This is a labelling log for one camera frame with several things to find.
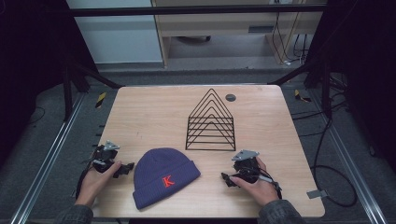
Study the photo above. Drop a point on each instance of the black horizontal frame bar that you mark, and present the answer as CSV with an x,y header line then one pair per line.
x,y
186,11

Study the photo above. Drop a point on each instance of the light wooden desk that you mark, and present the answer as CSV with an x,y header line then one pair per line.
x,y
218,25

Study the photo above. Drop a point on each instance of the grey tape piece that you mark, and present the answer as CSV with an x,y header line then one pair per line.
x,y
317,194

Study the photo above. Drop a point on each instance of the white cabinet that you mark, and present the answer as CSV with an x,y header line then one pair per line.
x,y
118,37

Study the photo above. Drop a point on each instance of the person's left hand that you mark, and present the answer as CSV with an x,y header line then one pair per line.
x,y
93,183

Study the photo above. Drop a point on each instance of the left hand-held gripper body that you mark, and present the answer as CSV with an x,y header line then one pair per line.
x,y
104,155

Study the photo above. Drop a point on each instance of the purple knit beanie hat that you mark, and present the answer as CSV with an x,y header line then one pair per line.
x,y
162,177

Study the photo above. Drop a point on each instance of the grey round table grommet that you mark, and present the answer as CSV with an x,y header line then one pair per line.
x,y
230,97

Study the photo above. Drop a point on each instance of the aluminium floor rail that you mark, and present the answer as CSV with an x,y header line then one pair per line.
x,y
351,158
46,158

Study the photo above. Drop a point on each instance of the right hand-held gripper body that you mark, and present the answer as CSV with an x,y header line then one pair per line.
x,y
247,166

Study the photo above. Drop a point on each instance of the yellow black tape strip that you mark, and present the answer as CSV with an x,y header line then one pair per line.
x,y
300,95
100,100

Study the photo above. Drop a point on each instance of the black frame strut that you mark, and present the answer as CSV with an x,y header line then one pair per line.
x,y
311,70
87,73

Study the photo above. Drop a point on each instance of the person's right hand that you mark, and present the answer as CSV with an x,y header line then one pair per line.
x,y
258,188

